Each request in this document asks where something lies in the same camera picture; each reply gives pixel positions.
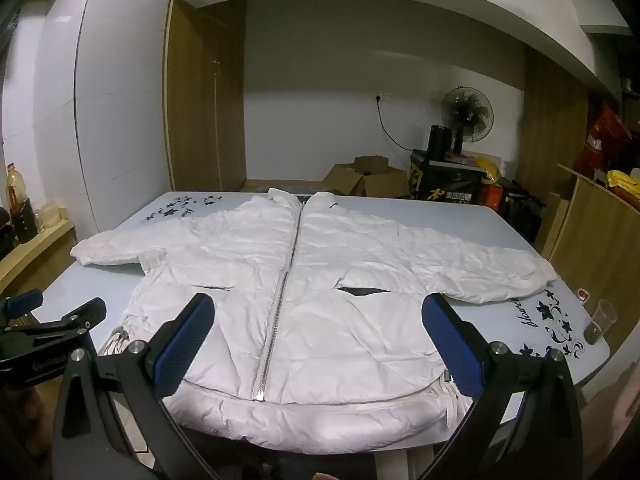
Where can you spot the dark sauce bottle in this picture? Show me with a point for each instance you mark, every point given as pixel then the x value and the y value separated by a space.
pixel 24 222

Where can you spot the glass jar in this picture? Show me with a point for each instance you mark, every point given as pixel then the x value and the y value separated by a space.
pixel 51 215

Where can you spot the black standing fan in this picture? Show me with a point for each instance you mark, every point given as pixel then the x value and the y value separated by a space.
pixel 467 110

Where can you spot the wooden wardrobe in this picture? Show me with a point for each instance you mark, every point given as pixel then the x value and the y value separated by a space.
pixel 207 100

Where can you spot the orange box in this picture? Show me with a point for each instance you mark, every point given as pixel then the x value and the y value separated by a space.
pixel 492 195

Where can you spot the wooden side shelf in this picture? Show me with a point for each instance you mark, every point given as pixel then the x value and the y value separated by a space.
pixel 35 255

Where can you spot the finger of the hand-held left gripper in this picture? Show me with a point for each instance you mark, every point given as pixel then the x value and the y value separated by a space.
pixel 65 320
pixel 22 302

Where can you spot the open cardboard box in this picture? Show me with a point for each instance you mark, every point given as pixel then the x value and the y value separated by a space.
pixel 367 177

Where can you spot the cooking oil bottle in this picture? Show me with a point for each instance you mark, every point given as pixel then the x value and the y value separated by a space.
pixel 14 185

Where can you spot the clear plastic cup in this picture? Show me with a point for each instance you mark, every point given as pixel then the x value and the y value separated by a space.
pixel 599 325

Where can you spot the red bag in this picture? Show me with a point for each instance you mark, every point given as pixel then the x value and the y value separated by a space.
pixel 602 135

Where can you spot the black bag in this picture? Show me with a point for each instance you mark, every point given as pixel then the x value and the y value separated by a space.
pixel 522 207

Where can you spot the wooden side cabinet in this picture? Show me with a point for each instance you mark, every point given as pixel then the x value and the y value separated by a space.
pixel 595 240

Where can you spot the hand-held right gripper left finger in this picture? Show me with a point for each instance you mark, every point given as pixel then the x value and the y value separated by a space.
pixel 184 347

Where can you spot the yellow cloth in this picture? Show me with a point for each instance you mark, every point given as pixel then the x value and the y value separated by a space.
pixel 624 180

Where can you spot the tall wooden cabinet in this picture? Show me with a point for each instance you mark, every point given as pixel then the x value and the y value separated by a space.
pixel 550 150

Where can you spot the white puffer jacket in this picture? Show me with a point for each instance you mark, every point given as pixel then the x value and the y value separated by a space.
pixel 330 285

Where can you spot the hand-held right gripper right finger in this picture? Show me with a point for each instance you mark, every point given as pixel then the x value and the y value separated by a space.
pixel 451 347

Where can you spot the black cylinder speaker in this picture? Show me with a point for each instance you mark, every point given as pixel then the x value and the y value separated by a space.
pixel 439 142

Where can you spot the yellow helmet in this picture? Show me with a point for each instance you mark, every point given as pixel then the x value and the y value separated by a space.
pixel 489 169

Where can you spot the small red white packet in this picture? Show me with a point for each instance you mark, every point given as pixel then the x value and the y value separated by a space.
pixel 583 295

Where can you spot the yellow black tool pile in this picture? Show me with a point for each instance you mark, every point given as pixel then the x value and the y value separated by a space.
pixel 445 182

